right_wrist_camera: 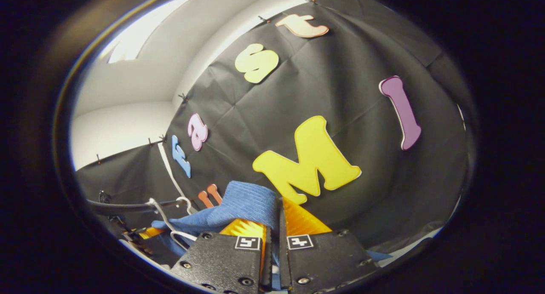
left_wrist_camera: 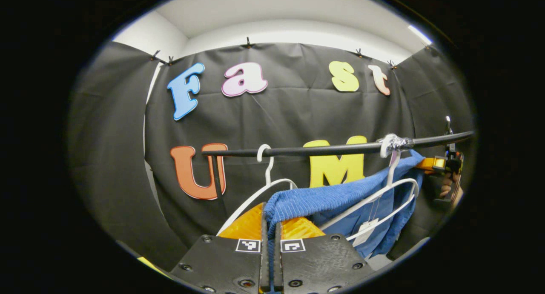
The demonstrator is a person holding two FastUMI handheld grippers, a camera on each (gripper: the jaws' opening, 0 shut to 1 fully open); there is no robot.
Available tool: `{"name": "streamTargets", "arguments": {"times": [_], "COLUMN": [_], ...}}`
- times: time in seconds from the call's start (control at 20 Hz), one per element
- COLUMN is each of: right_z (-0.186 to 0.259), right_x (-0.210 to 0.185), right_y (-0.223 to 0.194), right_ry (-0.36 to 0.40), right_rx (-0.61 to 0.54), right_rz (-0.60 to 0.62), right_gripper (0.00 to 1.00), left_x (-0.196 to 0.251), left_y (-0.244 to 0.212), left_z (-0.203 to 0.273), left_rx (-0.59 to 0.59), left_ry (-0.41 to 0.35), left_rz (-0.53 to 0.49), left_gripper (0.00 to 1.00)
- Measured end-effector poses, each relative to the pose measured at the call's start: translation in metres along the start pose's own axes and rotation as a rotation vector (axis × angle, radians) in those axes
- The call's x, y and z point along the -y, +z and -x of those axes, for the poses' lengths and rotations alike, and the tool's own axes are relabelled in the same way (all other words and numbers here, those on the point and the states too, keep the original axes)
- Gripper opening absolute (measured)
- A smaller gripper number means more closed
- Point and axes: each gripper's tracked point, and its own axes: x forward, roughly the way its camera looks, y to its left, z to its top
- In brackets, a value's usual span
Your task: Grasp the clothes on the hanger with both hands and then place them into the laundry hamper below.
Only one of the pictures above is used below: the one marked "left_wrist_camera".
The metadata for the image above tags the black clothes rack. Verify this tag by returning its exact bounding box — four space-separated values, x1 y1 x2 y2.
201 130 475 200

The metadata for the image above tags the white wire clothes hanger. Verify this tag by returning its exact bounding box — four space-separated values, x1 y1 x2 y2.
216 144 298 236
319 134 421 243

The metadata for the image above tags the black backdrop cloth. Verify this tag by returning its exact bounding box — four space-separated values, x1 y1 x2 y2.
67 41 477 271

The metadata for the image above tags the row of black cloth clips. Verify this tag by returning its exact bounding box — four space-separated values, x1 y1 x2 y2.
150 37 396 69

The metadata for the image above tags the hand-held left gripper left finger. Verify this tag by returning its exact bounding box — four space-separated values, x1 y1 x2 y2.
170 202 271 294

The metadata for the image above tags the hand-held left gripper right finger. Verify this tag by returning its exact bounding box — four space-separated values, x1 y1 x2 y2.
272 217 375 294

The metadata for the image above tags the blue garment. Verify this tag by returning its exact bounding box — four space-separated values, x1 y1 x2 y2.
263 149 426 260

